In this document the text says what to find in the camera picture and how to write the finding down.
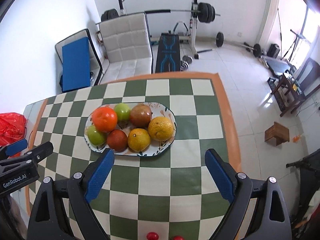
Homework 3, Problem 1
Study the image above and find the yellow orange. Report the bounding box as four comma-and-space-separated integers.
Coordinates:
148, 116, 174, 141
127, 128, 151, 152

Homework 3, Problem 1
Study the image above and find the barbell on rack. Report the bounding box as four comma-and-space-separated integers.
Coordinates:
101, 2, 221, 23

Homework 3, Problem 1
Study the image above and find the oval floral ceramic plate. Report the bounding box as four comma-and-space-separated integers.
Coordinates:
84, 102, 176, 157

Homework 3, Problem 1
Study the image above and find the red cherry tomato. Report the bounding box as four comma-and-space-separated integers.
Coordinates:
146, 232, 159, 240
171, 236, 184, 240

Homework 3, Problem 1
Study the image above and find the small wooden stool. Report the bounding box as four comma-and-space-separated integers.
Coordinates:
265, 122, 290, 146

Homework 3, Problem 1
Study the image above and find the red plastic bag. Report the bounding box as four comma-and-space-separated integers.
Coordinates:
0, 113, 27, 146

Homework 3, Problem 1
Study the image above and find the green apple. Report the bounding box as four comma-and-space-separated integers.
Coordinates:
87, 125, 107, 146
114, 103, 131, 122

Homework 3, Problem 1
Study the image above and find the dark wooden chair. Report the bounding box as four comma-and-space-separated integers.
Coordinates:
266, 57, 319, 117

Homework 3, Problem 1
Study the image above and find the dark red brown fruit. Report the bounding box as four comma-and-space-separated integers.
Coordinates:
107, 129, 127, 152

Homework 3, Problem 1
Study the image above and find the black blue weight bench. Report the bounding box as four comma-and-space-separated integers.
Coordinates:
155, 33, 181, 73

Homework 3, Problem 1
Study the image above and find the white padded chair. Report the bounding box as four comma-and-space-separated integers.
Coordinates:
99, 12, 153, 83

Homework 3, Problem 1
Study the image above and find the blue cushioned chair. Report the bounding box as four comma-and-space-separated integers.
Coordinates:
55, 29, 103, 93

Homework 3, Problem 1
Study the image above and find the orange tangerine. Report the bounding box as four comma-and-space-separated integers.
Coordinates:
92, 107, 118, 133

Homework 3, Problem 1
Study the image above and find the white squat rack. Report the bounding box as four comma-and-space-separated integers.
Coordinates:
179, 0, 199, 59

